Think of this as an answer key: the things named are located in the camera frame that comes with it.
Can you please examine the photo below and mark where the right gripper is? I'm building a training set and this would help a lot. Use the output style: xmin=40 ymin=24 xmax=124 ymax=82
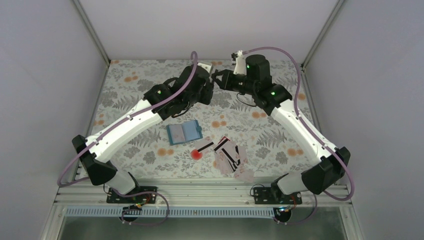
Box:
xmin=211 ymin=69 xmax=257 ymax=96

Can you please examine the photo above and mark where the teal card holder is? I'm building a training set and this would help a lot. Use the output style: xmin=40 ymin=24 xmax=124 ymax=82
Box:
xmin=166 ymin=120 xmax=203 ymax=146

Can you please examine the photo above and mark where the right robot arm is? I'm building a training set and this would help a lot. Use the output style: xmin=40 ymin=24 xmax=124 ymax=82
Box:
xmin=211 ymin=54 xmax=351 ymax=204

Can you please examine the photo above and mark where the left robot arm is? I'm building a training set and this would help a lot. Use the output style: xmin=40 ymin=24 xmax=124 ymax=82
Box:
xmin=72 ymin=63 xmax=214 ymax=203

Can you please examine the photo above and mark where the black striped card pile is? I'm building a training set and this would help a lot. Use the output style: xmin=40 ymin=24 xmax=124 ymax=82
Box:
xmin=194 ymin=136 xmax=249 ymax=178

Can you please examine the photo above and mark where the floral table mat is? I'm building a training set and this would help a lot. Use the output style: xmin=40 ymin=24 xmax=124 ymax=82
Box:
xmin=92 ymin=60 xmax=313 ymax=179

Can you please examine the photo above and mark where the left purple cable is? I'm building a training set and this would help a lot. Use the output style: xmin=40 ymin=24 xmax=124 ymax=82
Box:
xmin=56 ymin=50 xmax=200 ymax=226

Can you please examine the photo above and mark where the purple cable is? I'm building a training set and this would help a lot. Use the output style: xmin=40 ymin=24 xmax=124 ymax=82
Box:
xmin=245 ymin=46 xmax=356 ymax=227
xmin=56 ymin=50 xmax=200 ymax=226

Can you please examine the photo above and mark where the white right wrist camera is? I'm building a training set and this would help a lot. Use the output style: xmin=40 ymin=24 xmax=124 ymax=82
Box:
xmin=231 ymin=50 xmax=247 ymax=76

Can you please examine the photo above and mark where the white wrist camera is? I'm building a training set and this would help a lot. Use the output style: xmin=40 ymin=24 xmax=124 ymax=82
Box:
xmin=197 ymin=62 xmax=214 ymax=75
xmin=231 ymin=50 xmax=247 ymax=76

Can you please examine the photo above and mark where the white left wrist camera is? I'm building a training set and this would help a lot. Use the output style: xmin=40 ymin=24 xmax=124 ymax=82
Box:
xmin=197 ymin=62 xmax=214 ymax=75

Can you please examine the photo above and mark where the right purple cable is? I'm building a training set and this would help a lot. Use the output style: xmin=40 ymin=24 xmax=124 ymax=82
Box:
xmin=245 ymin=46 xmax=356 ymax=227

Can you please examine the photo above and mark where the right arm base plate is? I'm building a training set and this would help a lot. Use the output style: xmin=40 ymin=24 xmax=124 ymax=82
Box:
xmin=251 ymin=186 xmax=303 ymax=205

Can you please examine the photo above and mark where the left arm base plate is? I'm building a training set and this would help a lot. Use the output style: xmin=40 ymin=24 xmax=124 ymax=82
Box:
xmin=106 ymin=186 xmax=158 ymax=205

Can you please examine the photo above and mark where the aluminium rail frame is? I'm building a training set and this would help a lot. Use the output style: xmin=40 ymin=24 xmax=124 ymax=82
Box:
xmin=52 ymin=178 xmax=353 ymax=208

